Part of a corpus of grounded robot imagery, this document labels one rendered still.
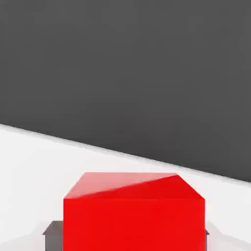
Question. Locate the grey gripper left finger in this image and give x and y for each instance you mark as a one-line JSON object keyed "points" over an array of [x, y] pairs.
{"points": [[53, 238]]}

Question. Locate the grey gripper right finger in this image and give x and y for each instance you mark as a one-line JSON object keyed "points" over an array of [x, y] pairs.
{"points": [[215, 242]]}

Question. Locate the small red cube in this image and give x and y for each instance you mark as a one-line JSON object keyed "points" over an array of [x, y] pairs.
{"points": [[134, 219]]}

